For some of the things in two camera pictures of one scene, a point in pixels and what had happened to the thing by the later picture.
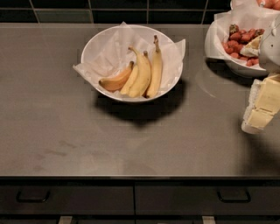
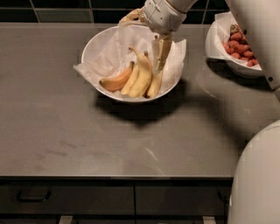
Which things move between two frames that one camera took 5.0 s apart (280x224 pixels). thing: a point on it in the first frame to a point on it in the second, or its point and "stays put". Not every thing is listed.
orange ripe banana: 117,82 stays put
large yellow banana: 143,74 stays put
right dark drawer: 206,199 stays put
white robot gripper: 271,51 to 161,15
